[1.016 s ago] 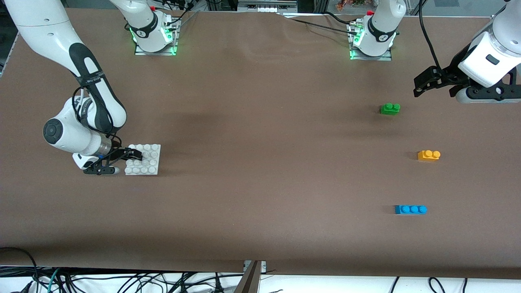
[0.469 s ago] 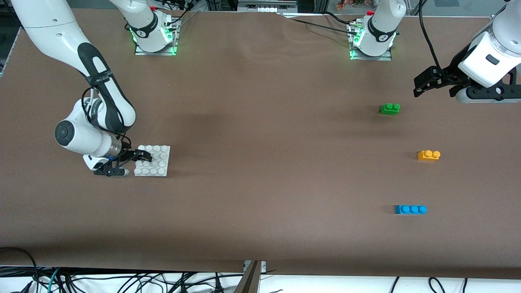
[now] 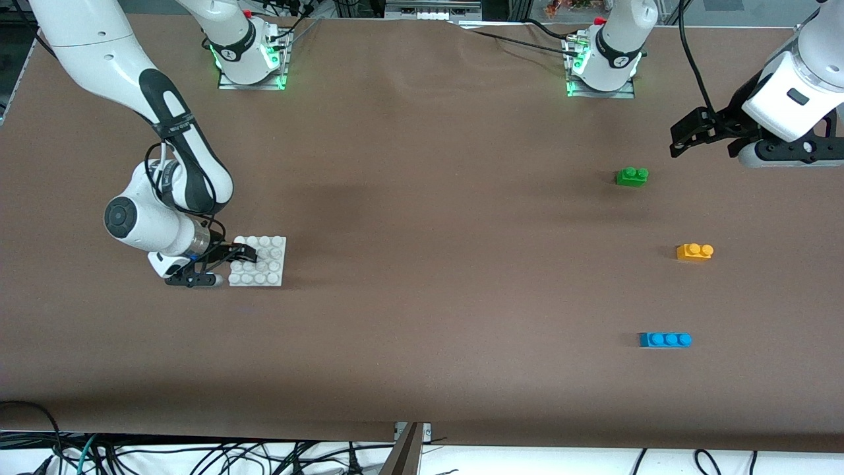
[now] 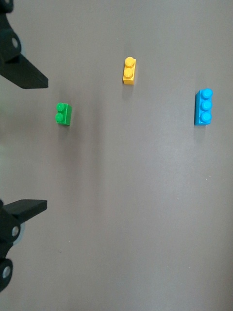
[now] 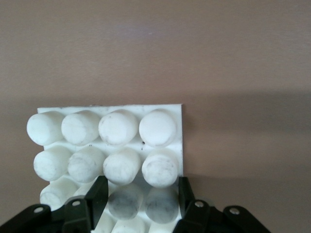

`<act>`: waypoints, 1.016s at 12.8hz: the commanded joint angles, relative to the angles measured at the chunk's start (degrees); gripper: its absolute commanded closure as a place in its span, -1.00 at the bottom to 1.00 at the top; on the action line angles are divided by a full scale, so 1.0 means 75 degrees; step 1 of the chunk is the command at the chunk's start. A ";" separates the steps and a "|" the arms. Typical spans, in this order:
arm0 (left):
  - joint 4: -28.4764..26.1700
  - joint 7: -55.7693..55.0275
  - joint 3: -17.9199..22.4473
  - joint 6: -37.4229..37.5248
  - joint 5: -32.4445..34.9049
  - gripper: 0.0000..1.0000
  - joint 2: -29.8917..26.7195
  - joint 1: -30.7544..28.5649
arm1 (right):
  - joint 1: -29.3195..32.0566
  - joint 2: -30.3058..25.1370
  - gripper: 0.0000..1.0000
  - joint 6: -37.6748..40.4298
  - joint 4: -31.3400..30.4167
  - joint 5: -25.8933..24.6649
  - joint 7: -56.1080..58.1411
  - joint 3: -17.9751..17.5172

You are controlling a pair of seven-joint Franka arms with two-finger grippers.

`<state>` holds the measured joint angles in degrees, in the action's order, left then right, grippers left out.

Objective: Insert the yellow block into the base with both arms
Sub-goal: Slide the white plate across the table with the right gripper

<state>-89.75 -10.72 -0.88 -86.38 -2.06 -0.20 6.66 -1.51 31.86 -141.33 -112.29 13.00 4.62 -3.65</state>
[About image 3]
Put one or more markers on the white studded base plate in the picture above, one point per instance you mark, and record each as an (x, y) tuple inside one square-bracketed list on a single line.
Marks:
[(267, 267)]

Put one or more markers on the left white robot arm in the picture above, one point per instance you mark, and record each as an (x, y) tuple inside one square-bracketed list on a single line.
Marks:
[(620, 46)]

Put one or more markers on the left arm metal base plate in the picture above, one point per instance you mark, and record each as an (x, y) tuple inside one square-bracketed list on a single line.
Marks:
[(620, 94)]

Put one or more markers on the silver metal bracket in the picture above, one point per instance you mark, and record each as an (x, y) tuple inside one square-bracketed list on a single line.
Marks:
[(426, 430)]

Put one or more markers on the blue three-stud block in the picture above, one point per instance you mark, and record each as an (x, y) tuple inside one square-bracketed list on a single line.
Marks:
[(666, 340)]

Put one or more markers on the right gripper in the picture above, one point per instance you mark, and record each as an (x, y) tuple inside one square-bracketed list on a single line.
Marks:
[(221, 253)]

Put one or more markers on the slanted aluminium rail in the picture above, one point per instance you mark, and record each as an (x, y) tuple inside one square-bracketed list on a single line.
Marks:
[(6, 109)]

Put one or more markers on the orange colourful clutter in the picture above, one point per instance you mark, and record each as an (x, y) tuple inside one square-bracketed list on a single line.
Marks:
[(567, 6)]

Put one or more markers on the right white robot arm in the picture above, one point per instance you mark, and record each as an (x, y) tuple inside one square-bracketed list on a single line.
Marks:
[(151, 218)]

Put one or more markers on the aluminium profile corner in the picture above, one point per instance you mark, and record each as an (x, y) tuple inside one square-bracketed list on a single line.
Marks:
[(800, 28)]

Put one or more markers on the brown table cover sheet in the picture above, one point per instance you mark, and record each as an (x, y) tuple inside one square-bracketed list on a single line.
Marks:
[(422, 363)]

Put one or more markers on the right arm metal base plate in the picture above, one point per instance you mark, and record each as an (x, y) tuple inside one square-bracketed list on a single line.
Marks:
[(254, 84)]

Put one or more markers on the green two-stud block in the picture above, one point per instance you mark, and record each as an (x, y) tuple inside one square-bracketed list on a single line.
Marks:
[(632, 178)]

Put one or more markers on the aluminium frame bar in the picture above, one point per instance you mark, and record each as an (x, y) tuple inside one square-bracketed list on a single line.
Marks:
[(432, 10)]

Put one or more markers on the yellow two-stud block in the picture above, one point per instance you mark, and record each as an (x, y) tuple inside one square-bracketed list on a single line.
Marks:
[(692, 252)]

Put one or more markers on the dark slanted post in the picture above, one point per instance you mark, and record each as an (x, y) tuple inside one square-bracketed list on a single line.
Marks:
[(403, 455)]

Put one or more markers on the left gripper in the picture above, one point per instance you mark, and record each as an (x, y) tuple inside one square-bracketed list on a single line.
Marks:
[(734, 121)]

